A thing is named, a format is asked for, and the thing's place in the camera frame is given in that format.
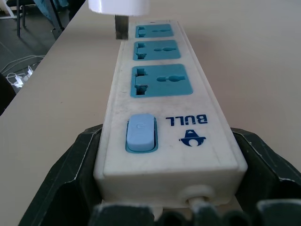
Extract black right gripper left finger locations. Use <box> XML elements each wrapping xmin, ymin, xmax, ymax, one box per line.
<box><xmin>26</xmin><ymin>124</ymin><xmax>111</xmax><ymax>226</ymax></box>

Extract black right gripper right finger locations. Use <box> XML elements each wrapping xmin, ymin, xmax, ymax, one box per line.
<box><xmin>230</xmin><ymin>126</ymin><xmax>301</xmax><ymax>226</ymax></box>

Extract white power strip blue sockets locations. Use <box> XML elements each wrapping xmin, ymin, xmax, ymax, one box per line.
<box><xmin>93</xmin><ymin>20</ymin><xmax>248</xmax><ymax>209</ymax></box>

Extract white charger plug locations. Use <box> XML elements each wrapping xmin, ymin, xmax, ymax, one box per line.
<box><xmin>87</xmin><ymin>0</ymin><xmax>151</xmax><ymax>40</ymax></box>

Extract white cables on floor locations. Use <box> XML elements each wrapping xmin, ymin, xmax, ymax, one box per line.
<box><xmin>0</xmin><ymin>54</ymin><xmax>45</xmax><ymax>89</ymax></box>

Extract black metal chair frame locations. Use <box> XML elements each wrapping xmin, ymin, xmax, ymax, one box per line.
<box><xmin>5</xmin><ymin>0</ymin><xmax>71</xmax><ymax>40</ymax></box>

